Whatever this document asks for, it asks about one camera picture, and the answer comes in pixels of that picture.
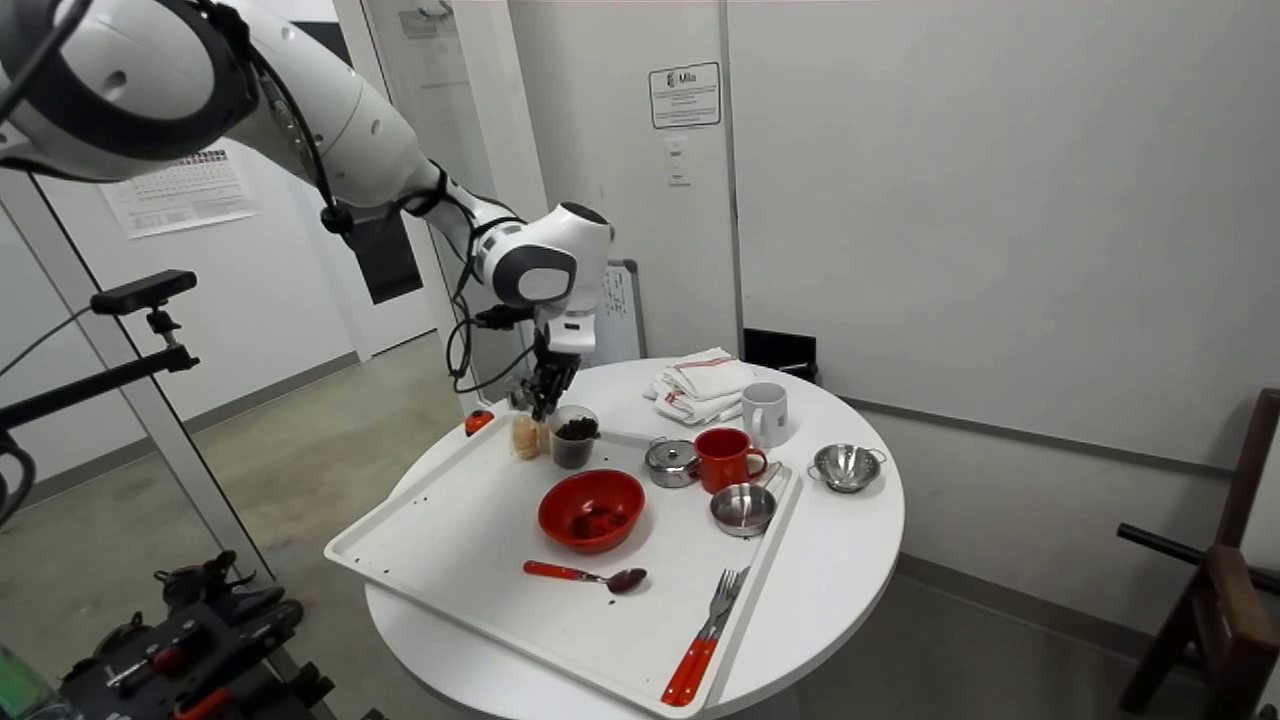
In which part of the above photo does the red-handled steel spoon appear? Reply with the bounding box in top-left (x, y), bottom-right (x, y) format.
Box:
top-left (518, 556), bottom-right (650, 599)

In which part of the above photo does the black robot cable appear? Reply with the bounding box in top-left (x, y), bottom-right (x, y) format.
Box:
top-left (438, 226), bottom-right (541, 401)

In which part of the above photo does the dark window panel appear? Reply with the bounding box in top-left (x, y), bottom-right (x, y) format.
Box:
top-left (337, 214), bottom-right (427, 308)

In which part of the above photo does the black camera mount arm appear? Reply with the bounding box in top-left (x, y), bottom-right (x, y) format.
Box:
top-left (0, 308), bottom-right (204, 434)

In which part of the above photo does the paper poster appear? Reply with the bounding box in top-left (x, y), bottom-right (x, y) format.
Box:
top-left (94, 137), bottom-right (259, 240)

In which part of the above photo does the black tool pile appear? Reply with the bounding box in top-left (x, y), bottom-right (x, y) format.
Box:
top-left (55, 549), bottom-right (337, 720)

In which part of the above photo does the dark wooden chair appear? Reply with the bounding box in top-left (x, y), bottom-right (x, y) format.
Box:
top-left (1116, 386), bottom-right (1280, 720)

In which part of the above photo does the white cloth with red stripes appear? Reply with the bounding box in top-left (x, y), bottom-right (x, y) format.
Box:
top-left (644, 345), bottom-right (762, 434)

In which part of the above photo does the red bowl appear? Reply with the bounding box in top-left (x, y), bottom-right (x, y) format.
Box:
top-left (536, 468), bottom-right (650, 559)

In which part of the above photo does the white wall sign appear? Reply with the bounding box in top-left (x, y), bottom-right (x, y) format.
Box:
top-left (644, 56), bottom-right (722, 137)

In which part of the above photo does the black box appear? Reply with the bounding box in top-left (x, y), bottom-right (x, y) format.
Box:
top-left (740, 326), bottom-right (819, 389)

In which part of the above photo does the white plastic tray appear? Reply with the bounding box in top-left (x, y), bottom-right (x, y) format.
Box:
top-left (321, 403), bottom-right (813, 720)

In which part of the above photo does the grey metal pole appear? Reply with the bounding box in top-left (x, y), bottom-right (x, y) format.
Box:
top-left (0, 163), bottom-right (277, 579)

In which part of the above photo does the green object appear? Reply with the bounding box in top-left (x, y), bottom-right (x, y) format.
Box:
top-left (0, 642), bottom-right (50, 720)

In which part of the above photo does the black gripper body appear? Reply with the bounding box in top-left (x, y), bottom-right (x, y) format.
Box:
top-left (530, 347), bottom-right (585, 398)

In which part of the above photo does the small steel bowl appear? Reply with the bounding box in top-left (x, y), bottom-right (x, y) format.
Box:
top-left (806, 441), bottom-right (886, 500)
top-left (644, 437), bottom-right (704, 493)

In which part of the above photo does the red mug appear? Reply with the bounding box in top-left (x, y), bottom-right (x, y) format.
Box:
top-left (691, 423), bottom-right (775, 500)

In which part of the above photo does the black camera on stand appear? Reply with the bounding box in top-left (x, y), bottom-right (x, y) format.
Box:
top-left (88, 270), bottom-right (200, 320)

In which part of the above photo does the steel cup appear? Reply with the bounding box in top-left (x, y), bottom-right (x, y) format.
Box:
top-left (706, 479), bottom-right (779, 545)

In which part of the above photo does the small framed glass panel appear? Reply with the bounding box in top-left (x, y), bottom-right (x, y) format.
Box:
top-left (591, 251), bottom-right (649, 368)

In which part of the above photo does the white door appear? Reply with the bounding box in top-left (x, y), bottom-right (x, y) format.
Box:
top-left (355, 0), bottom-right (585, 386)

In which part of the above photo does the red-handled steel knife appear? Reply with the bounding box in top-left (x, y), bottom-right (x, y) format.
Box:
top-left (660, 574), bottom-right (753, 714)

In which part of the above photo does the small dark cup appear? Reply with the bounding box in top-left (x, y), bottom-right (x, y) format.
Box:
top-left (547, 403), bottom-right (603, 471)

